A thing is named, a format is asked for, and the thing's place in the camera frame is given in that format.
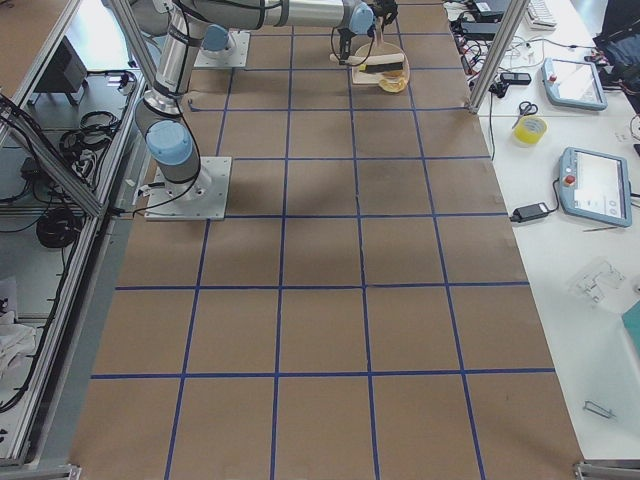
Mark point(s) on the white hand brush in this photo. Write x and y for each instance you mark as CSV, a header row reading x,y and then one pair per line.
x,y
373,64

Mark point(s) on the metal clip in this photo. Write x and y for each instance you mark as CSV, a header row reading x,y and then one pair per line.
x,y
598,409

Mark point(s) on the toy croissant piece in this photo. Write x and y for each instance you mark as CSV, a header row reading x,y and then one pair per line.
x,y
393,84

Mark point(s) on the black power adapter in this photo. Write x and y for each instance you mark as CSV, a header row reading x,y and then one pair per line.
x,y
530,212

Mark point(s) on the beige dustpan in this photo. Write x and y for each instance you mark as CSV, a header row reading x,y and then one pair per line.
x,y
378,46

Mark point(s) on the teach pendant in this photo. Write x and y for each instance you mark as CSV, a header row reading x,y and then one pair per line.
x,y
573,84
595,186

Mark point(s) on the yellow tape roll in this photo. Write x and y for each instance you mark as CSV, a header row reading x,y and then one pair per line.
x,y
530,129

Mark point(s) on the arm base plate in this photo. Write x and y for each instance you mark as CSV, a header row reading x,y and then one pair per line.
x,y
207,199
232,55

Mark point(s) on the teal box corner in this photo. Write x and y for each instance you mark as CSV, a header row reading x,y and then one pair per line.
x,y
631,322

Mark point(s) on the near teach pendant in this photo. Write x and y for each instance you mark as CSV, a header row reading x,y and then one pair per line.
x,y
595,186

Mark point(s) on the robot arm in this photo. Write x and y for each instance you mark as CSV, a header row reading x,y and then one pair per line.
x,y
348,18
206,25

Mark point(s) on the far teach pendant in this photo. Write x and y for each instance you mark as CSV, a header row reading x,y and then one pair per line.
x,y
573,84

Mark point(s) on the black monitor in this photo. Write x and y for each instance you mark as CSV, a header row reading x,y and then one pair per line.
x,y
64,74

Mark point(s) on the black handled scissors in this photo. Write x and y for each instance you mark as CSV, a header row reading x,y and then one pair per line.
x,y
525,108

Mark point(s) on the clear plastic bag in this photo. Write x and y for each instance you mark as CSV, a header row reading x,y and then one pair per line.
x,y
601,284

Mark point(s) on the aluminium frame post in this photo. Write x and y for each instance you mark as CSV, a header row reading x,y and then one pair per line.
x,y
510,22

